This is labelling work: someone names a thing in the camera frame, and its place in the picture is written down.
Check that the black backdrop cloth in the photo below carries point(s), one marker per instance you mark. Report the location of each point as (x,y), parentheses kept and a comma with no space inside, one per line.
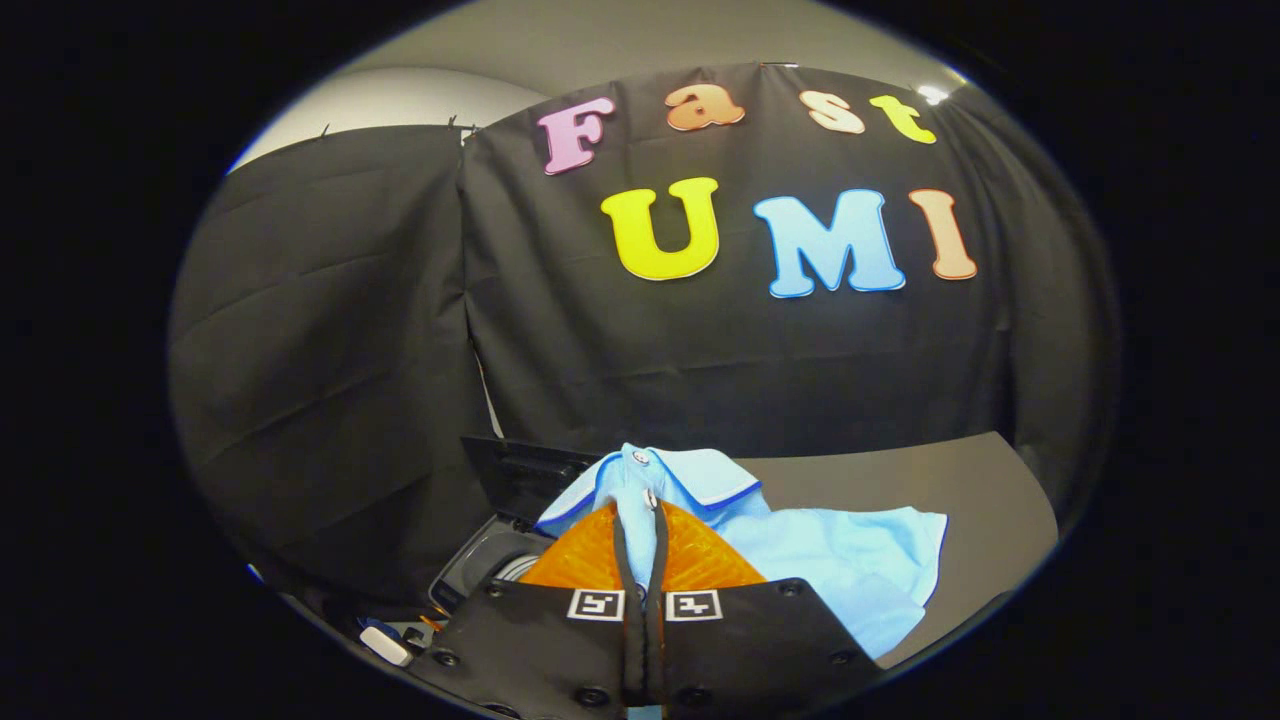
(400,350)

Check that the black washing machine lid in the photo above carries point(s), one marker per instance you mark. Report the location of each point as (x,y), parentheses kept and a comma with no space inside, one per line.
(520,470)

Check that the dark grey washing machine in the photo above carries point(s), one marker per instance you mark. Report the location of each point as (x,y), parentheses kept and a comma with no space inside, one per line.
(480,560)

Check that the small white device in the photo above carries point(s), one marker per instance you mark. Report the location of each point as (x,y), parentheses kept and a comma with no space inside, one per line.
(385,645)

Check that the small ceiling light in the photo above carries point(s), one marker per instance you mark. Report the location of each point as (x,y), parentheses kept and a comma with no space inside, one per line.
(933,95)

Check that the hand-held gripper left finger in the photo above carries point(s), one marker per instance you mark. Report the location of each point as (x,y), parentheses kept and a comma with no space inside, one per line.
(628,660)

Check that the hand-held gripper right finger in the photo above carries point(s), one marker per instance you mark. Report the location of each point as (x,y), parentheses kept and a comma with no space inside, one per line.
(658,660)

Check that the light blue polo shirt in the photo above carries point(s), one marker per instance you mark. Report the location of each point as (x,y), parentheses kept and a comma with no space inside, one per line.
(850,560)

